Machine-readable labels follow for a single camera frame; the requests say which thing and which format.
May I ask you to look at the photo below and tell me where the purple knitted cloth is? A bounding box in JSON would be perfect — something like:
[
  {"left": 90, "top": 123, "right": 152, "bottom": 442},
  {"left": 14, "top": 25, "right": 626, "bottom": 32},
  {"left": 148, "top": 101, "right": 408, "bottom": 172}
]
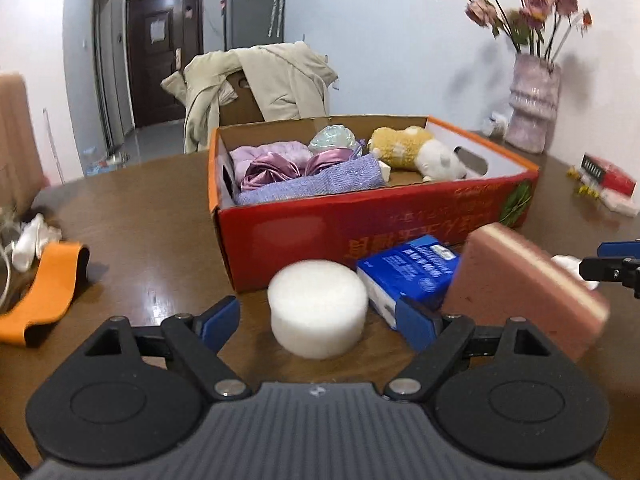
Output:
[{"left": 235, "top": 155, "right": 386, "bottom": 206}]

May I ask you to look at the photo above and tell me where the pink satin scrunchie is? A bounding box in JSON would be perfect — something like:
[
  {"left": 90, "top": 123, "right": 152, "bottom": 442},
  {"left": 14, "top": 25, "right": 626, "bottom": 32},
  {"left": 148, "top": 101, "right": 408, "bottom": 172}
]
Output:
[{"left": 233, "top": 148, "right": 360, "bottom": 192}]

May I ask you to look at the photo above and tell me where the blue tissue pack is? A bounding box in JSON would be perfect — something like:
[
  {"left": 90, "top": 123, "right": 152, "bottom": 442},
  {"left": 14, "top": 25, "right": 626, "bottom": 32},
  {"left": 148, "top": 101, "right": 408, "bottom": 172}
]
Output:
[{"left": 356, "top": 235, "right": 459, "bottom": 330}]

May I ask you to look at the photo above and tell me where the red cigarette pack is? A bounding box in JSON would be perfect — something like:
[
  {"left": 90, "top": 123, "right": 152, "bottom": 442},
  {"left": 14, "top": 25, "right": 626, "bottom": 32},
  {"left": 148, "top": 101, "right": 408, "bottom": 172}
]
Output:
[{"left": 580, "top": 154, "right": 637, "bottom": 197}]

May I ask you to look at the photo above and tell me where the red cardboard box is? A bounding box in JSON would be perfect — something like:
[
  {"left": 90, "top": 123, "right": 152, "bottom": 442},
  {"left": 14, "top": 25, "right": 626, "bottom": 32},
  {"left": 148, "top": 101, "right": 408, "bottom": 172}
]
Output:
[{"left": 208, "top": 115, "right": 539, "bottom": 292}]

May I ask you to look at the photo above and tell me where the white round foam sponge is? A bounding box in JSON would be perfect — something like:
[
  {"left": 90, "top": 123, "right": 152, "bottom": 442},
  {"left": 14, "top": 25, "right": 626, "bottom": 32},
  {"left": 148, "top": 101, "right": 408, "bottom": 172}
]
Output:
[{"left": 267, "top": 260, "right": 369, "bottom": 360}]

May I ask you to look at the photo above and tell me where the orange elastic band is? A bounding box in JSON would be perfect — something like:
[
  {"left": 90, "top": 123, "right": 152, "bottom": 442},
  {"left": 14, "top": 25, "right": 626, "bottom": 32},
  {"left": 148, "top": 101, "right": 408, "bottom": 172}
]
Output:
[{"left": 1, "top": 242, "right": 90, "bottom": 347}]

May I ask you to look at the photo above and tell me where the white triangular makeup sponge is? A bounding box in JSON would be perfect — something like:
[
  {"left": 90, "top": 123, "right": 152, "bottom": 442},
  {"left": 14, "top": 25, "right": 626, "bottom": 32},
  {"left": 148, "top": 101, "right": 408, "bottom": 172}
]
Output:
[{"left": 378, "top": 160, "right": 390, "bottom": 183}]

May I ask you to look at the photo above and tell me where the pink ceramic vase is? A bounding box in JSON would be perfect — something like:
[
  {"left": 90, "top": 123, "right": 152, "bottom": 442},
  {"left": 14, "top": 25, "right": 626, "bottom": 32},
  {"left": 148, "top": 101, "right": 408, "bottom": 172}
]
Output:
[{"left": 504, "top": 53, "right": 562, "bottom": 154}]

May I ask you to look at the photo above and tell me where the yellow white plush toy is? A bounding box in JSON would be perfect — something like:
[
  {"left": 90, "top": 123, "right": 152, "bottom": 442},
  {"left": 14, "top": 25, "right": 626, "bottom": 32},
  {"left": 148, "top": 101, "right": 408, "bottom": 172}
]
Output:
[{"left": 367, "top": 126, "right": 468, "bottom": 182}]

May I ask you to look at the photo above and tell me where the white earbuds pair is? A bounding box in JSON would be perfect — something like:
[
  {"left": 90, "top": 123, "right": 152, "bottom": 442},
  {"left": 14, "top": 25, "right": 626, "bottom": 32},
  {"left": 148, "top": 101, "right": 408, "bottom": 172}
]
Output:
[{"left": 11, "top": 214, "right": 63, "bottom": 273}]

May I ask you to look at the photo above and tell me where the brown wooden chair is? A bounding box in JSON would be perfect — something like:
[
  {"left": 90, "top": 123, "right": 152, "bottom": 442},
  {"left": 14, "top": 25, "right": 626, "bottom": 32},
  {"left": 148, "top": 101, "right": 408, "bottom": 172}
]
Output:
[{"left": 219, "top": 70, "right": 265, "bottom": 127}]

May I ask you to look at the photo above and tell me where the pink hard suitcase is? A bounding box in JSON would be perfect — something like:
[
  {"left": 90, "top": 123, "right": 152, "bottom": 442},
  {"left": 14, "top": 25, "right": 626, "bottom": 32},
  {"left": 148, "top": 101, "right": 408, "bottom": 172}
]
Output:
[{"left": 1, "top": 73, "right": 46, "bottom": 214}]

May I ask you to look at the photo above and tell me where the dried pink rose bouquet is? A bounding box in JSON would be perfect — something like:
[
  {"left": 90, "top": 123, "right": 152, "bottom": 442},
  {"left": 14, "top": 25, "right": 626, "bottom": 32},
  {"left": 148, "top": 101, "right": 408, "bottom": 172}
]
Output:
[{"left": 464, "top": 0, "right": 593, "bottom": 65}]

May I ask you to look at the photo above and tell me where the beige coat on chair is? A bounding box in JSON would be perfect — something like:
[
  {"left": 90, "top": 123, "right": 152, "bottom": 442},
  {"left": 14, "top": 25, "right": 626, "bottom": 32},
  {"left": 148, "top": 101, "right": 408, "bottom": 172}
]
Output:
[{"left": 160, "top": 41, "right": 338, "bottom": 154}]

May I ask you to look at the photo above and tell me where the dark brown entrance door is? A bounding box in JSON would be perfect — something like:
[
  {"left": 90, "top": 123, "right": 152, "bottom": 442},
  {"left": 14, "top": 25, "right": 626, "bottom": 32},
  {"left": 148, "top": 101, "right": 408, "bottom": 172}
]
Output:
[{"left": 126, "top": 0, "right": 204, "bottom": 128}]

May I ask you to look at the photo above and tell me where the grey refrigerator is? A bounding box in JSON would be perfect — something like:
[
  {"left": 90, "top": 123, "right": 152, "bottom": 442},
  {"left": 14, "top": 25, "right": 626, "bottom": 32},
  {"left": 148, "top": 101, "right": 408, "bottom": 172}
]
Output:
[{"left": 222, "top": 0, "right": 285, "bottom": 50}]

